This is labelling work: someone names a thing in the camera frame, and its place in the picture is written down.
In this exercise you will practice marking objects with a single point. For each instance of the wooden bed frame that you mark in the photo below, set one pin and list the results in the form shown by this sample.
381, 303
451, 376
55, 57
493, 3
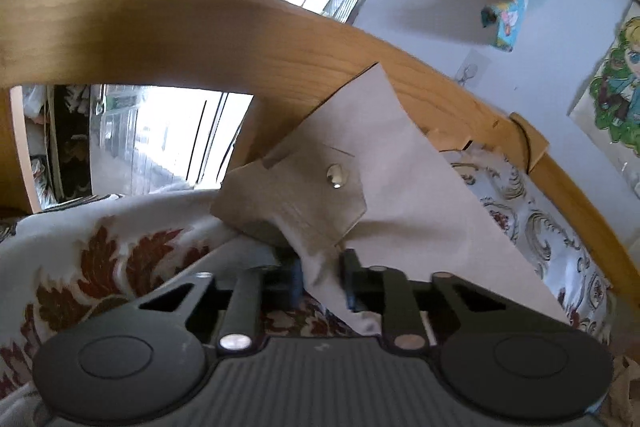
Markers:
291, 61

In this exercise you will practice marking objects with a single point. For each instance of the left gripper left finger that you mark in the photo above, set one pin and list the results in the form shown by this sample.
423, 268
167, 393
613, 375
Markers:
256, 293

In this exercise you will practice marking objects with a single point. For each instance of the blond anime boy poster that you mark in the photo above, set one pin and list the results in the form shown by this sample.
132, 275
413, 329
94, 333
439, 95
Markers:
608, 110

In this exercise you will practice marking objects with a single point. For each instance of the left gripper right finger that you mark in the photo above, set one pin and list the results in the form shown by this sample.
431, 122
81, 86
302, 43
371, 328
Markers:
390, 294

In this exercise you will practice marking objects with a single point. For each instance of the beige hooded jacket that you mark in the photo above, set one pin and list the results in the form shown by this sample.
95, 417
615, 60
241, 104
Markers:
357, 173

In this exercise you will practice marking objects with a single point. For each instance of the floral bed sheet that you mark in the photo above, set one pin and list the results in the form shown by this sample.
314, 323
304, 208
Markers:
78, 260

